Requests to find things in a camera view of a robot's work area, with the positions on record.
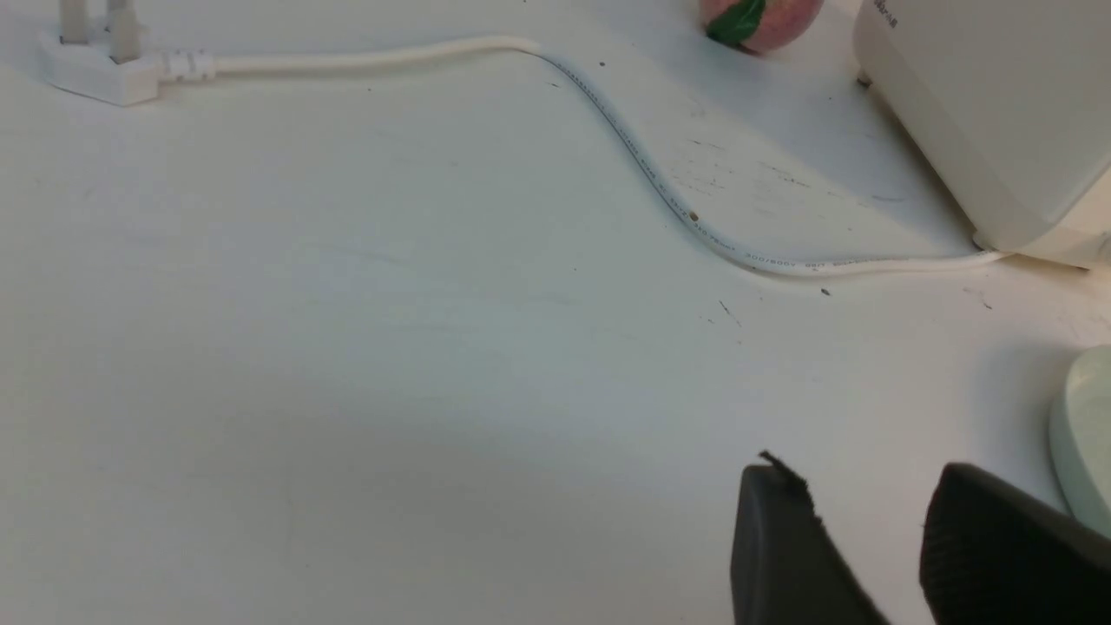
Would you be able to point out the white power plug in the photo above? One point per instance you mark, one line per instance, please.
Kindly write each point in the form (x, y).
(102, 57)

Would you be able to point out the pale green plate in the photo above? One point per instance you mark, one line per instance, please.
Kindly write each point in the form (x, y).
(1079, 438)

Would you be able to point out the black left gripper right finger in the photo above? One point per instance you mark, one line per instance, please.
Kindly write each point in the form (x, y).
(992, 554)

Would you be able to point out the white toaster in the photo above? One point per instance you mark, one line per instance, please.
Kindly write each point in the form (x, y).
(1010, 103)

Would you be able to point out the pink toy peach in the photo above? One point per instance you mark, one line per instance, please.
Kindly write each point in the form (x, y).
(757, 26)

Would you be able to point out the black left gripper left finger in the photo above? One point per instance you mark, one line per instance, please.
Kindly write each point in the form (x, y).
(785, 567)

